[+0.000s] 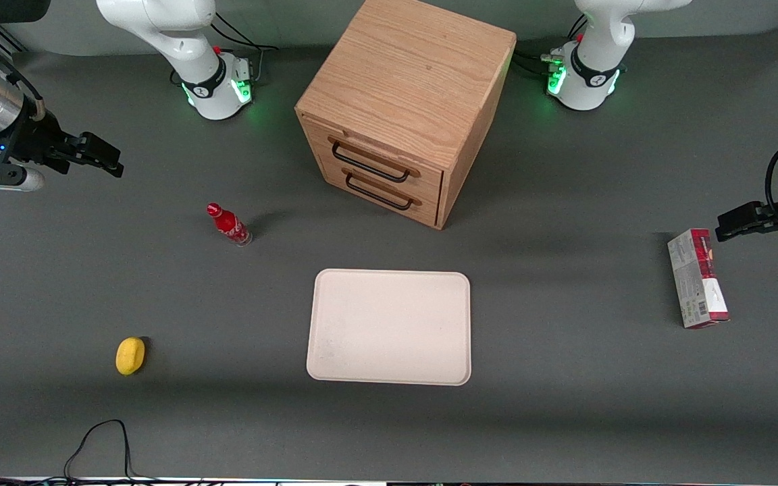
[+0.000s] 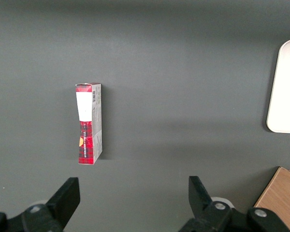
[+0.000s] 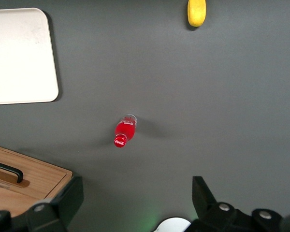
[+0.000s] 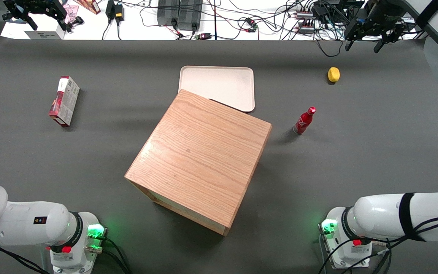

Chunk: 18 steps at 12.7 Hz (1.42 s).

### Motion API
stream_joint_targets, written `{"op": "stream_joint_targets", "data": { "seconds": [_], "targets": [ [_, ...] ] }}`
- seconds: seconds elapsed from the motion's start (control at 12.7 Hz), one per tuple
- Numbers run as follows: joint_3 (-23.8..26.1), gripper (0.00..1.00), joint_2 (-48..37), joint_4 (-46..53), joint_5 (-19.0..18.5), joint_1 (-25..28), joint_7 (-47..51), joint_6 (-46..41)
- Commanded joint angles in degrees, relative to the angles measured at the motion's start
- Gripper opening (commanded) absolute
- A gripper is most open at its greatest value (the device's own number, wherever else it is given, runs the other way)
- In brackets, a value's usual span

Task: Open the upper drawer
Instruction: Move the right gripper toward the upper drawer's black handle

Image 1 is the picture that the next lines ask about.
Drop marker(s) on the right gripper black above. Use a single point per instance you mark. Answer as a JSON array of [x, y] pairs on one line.
[[32, 137]]

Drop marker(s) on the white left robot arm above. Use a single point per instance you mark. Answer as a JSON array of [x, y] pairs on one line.
[[598, 47]]

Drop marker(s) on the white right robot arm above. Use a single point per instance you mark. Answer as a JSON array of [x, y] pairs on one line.
[[159, 27]]

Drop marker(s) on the wooden drawer cabinet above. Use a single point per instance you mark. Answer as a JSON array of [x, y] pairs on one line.
[[409, 67]]

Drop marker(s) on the grey red cardboard box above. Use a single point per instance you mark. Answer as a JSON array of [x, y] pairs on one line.
[[696, 283]]

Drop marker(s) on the red soda bottle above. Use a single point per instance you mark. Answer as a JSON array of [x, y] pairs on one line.
[[229, 225]]

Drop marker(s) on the yellow lemon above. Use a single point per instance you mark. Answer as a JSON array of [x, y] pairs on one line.
[[130, 356]]

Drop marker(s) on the cream plastic tray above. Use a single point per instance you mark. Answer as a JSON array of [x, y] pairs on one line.
[[389, 327]]

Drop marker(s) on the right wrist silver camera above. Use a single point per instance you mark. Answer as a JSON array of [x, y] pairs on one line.
[[24, 179]]

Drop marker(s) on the aluminium frame rail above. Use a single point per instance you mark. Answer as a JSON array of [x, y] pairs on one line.
[[7, 40]]

